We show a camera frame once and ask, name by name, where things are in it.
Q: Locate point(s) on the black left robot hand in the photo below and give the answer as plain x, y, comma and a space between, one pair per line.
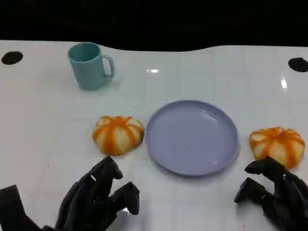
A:
84, 195

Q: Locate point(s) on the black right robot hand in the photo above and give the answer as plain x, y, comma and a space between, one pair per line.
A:
286, 192

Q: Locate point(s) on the pale green mug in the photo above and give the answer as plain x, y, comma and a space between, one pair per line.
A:
87, 69

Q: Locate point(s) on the orange and white toy bread roll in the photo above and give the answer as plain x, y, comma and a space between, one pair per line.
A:
276, 144
118, 138

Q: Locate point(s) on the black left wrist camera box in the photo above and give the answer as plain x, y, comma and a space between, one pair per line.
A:
12, 207

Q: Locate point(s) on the lilac plate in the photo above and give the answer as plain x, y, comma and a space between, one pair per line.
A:
190, 137

